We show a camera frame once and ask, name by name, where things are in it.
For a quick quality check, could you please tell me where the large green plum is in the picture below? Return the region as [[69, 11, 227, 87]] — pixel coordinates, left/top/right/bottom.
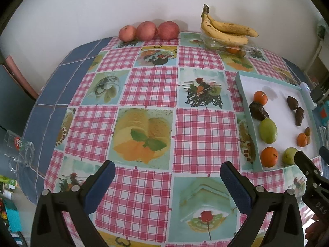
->
[[259, 118, 278, 144]]

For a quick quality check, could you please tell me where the tangerine with pale stem mark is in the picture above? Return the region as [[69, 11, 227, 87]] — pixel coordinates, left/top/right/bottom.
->
[[253, 91, 268, 106]]

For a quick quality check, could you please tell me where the orange tangerine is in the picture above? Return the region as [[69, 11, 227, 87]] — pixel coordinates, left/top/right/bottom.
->
[[260, 147, 279, 168], [296, 133, 308, 147]]

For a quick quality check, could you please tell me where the teal box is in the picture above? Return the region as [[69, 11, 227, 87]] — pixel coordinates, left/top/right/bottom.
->
[[5, 201, 21, 233]]

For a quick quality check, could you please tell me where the white shelf unit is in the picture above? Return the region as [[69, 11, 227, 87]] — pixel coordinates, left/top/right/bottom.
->
[[305, 23, 329, 83]]

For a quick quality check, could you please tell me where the black power adapter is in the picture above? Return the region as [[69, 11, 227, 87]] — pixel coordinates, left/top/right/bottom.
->
[[311, 86, 327, 102]]

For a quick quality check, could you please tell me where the small green plum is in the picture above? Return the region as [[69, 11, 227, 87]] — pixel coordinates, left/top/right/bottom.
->
[[282, 147, 298, 166]]

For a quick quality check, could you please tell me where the long dark brown date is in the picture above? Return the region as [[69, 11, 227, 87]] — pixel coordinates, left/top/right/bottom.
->
[[295, 107, 305, 127]]

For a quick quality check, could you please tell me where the dark chair with pink rim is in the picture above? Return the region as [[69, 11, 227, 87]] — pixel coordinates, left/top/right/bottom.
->
[[0, 54, 39, 134]]

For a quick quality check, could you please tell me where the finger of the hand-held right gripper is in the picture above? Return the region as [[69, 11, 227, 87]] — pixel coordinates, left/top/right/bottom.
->
[[294, 150, 329, 222], [319, 146, 329, 165]]

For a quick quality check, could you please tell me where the person's right hand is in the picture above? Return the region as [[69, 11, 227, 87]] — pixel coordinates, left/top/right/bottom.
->
[[305, 221, 329, 247]]

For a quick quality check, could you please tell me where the white power strip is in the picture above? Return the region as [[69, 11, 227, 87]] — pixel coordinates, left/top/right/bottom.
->
[[299, 82, 318, 107]]

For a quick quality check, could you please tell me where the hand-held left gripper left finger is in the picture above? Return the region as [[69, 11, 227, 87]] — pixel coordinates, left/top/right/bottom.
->
[[31, 160, 116, 247]]

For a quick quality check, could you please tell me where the red apple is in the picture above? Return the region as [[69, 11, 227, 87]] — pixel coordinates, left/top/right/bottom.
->
[[136, 21, 157, 41], [157, 21, 180, 41], [119, 25, 137, 42]]

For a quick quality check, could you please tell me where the wrinkled dark brown date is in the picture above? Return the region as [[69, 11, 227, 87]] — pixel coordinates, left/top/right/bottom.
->
[[249, 101, 270, 121]]

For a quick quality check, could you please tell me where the glass mug with red print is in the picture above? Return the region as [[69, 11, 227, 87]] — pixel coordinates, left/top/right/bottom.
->
[[4, 130, 35, 173]]

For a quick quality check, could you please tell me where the green printed package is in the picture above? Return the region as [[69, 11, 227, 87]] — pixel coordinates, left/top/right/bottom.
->
[[0, 175, 18, 193]]

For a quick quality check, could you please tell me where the white tray with teal rim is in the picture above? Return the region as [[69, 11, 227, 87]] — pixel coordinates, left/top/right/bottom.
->
[[235, 71, 320, 173]]

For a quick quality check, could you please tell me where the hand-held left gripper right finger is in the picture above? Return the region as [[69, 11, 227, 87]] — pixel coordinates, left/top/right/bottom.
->
[[220, 161, 305, 247]]

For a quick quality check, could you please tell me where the metal wire rack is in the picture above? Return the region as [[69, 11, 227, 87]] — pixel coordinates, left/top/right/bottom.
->
[[319, 126, 329, 144]]

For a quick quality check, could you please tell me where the teal plastic toy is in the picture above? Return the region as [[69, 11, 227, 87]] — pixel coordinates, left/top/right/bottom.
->
[[319, 105, 329, 125]]

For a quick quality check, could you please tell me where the clear plastic container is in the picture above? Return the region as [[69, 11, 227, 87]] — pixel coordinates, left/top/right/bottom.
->
[[202, 29, 261, 57]]

